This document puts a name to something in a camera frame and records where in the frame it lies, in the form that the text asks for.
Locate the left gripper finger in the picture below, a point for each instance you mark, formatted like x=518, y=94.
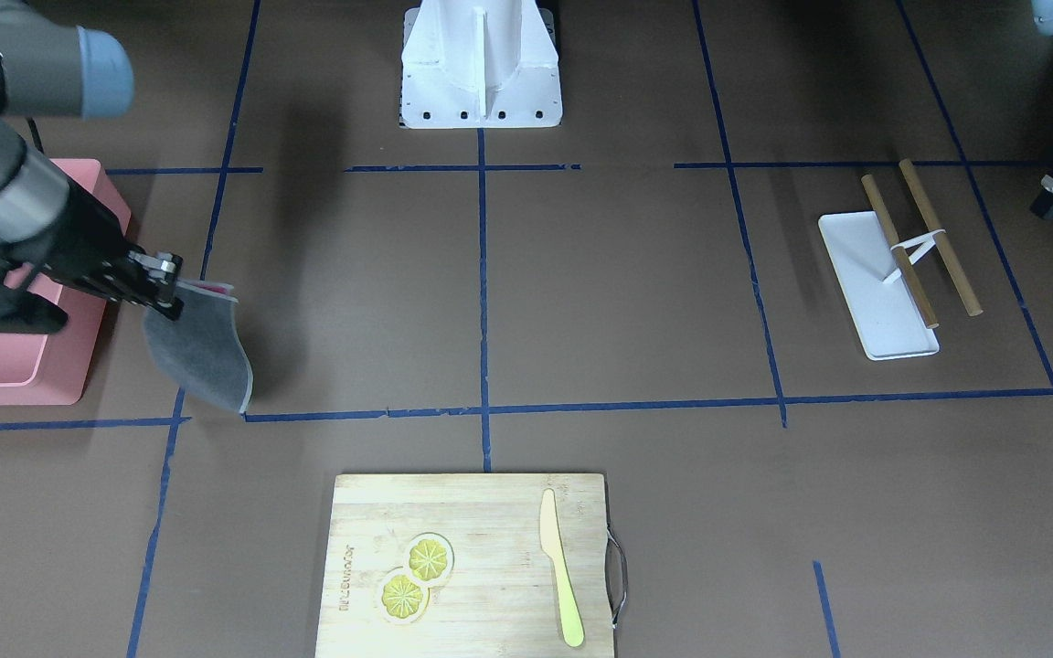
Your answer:
x=1042, y=206

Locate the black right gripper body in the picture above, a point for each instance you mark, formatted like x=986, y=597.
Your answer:
x=80, y=234

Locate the pink plastic bin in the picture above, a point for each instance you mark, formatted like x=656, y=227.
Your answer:
x=52, y=369

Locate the grey wiping cloth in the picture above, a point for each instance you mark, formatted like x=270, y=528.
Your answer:
x=200, y=350

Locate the bamboo cutting board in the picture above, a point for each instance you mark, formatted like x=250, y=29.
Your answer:
x=500, y=600

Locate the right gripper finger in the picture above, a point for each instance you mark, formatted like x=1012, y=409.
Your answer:
x=162, y=268
x=154, y=293

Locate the white rectangular tray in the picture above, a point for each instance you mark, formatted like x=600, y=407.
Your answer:
x=886, y=317

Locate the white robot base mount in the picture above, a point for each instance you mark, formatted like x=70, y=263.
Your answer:
x=480, y=65

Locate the yellow plastic knife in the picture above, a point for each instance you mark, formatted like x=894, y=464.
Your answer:
x=570, y=622

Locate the wooden rack rod inner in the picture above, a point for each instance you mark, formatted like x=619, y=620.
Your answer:
x=915, y=288

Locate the lemon slice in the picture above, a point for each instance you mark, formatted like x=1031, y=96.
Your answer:
x=429, y=559
x=402, y=599

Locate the lemon slice lower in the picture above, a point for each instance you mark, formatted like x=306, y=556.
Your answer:
x=402, y=599

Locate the white wire rack stand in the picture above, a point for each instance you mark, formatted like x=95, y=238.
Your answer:
x=912, y=250

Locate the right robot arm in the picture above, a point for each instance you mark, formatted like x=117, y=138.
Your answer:
x=49, y=69

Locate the lemon slice upper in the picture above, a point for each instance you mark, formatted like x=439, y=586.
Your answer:
x=429, y=559

